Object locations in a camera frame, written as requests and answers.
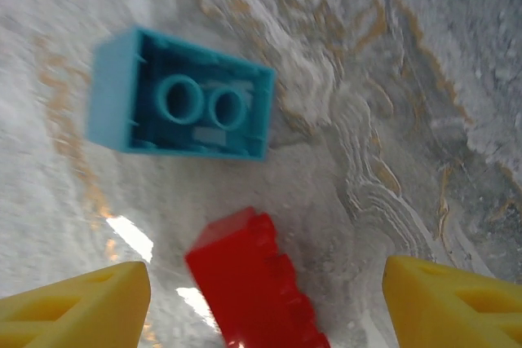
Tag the red lego brick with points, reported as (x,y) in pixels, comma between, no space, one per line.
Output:
(244,283)

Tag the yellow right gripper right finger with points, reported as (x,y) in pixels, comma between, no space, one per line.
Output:
(416,307)

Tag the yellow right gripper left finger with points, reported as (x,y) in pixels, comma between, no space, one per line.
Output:
(122,307)

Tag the teal lego brick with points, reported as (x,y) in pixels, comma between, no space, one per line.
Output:
(110,99)

